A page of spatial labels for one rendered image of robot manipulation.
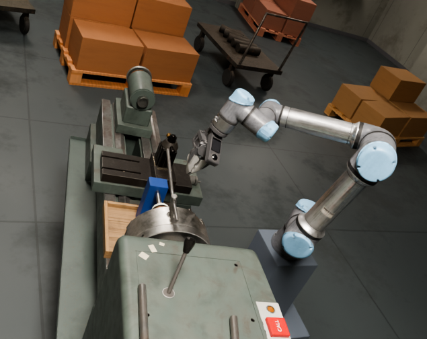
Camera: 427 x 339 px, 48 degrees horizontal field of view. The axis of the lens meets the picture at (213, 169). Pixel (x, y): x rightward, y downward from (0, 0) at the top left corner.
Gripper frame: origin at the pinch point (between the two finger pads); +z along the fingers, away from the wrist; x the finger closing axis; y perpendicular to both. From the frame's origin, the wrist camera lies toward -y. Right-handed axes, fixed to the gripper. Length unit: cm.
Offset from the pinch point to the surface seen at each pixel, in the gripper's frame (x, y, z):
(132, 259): 18.9, -37.7, 12.7
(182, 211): -1.0, -11.0, 9.3
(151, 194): -1.8, 17.3, 26.7
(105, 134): 6, 87, 50
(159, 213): 6.5, -12.1, 12.7
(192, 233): -3.3, -21.0, 9.1
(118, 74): -44, 310, 109
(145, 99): -4, 91, 22
